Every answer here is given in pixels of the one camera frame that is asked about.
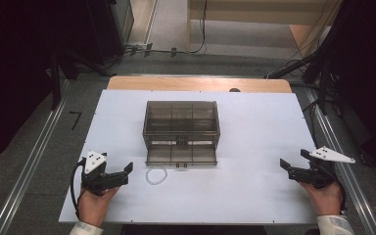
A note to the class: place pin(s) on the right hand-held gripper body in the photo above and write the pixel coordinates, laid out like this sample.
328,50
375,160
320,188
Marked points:
316,174

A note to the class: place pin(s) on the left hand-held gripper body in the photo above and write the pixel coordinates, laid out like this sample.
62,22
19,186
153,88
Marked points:
95,178

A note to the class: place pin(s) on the smoky transparent drawer box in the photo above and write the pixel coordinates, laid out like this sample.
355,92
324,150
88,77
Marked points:
181,127

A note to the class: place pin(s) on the person's right hand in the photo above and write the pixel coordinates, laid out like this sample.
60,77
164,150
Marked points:
328,200

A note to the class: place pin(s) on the person's left hand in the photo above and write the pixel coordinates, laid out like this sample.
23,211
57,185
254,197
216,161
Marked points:
93,207

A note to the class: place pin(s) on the white table board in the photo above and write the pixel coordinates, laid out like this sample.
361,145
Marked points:
258,182

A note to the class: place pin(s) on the person's left white sleeve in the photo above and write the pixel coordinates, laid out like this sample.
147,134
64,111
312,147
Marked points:
84,229

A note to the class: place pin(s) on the person's white sleeve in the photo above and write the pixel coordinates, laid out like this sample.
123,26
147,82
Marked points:
335,225
84,229

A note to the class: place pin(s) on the person's right white sleeve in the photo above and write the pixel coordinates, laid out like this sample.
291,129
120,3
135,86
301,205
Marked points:
335,225

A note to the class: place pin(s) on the black stand leg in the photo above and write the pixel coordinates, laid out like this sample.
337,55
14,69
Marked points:
56,81

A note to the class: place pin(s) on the dark curtain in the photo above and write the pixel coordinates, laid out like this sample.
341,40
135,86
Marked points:
13,65
368,81

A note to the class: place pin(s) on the light wooden bench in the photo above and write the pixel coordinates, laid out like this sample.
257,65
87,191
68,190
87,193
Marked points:
251,13

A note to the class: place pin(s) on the metal floor rail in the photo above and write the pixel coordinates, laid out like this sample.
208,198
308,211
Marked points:
349,182
29,163

